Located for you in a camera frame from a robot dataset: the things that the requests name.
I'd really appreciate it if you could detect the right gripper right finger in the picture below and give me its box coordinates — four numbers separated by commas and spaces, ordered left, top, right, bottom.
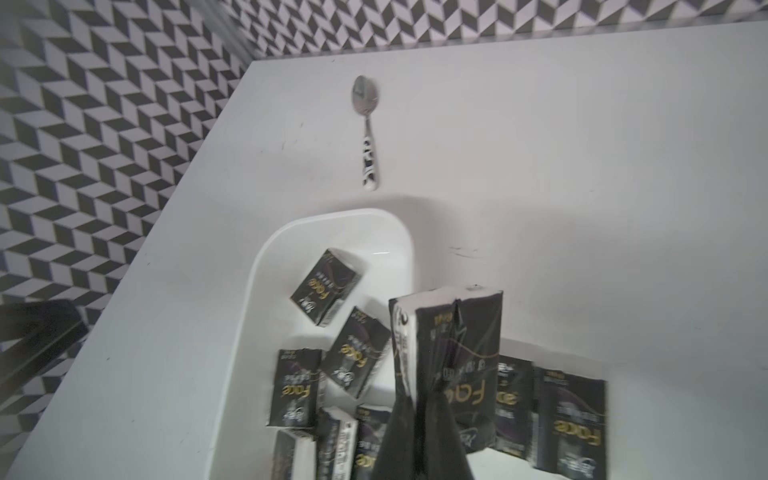
420, 392, 473, 480

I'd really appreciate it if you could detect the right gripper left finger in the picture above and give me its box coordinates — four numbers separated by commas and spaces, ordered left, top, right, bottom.
371, 391, 417, 480

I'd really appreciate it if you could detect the black pocket tissue pack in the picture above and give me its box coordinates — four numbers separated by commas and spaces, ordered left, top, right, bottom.
315, 407, 358, 480
389, 285, 503, 453
350, 404, 391, 480
493, 356, 534, 459
267, 348, 324, 430
290, 248, 362, 327
321, 307, 391, 400
531, 367, 608, 480

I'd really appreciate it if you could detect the white plastic storage box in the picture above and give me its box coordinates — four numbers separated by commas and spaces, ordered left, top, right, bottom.
206, 207, 607, 480

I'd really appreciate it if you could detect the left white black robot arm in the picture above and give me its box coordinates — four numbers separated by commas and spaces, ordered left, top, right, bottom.
1, 299, 89, 402

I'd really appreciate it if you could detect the silver spoon patterned handle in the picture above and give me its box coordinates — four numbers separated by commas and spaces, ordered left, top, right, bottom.
351, 75, 378, 191

